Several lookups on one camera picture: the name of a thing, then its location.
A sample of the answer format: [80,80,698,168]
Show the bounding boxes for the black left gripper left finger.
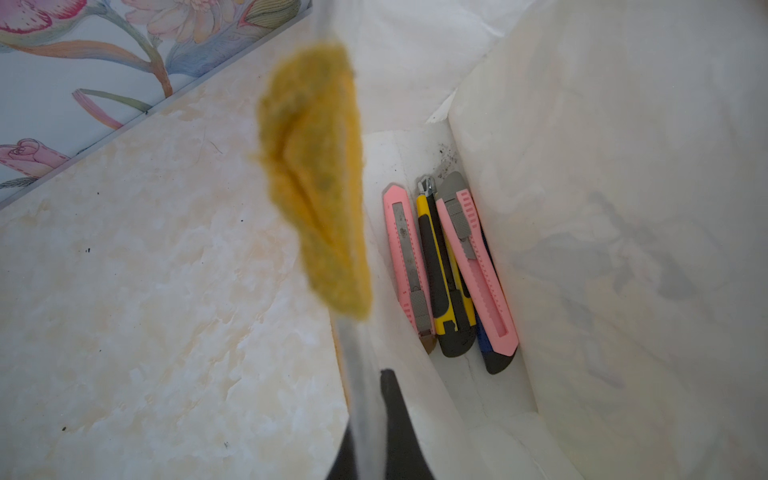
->
[326,425,357,480]

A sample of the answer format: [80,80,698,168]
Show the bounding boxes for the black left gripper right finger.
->
[380,369,435,480]

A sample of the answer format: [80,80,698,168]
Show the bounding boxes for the blue utility knife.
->
[475,231,517,375]

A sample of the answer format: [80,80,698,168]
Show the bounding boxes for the yellow black utility knife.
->
[416,176,477,358]

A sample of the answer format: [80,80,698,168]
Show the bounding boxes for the pink utility knife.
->
[436,172,519,357]
[382,183,437,353]

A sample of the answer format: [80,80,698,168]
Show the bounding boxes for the white canvas pouch yellow handles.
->
[254,0,768,480]

